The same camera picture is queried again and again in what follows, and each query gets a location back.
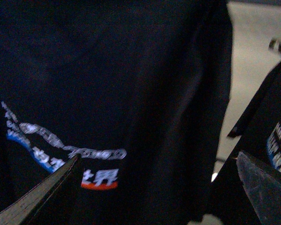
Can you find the olive green clothes hanger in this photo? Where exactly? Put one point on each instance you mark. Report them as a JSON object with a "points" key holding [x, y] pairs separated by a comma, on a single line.
{"points": [[275, 45]]}

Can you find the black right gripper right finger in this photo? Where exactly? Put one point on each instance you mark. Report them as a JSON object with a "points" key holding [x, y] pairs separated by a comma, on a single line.
{"points": [[262, 185]]}

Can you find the black printed t-shirt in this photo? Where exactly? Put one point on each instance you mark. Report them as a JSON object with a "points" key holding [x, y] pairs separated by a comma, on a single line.
{"points": [[259, 129], [137, 88]]}

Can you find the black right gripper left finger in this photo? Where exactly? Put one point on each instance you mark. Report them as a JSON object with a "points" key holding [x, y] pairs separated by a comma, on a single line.
{"points": [[51, 202]]}

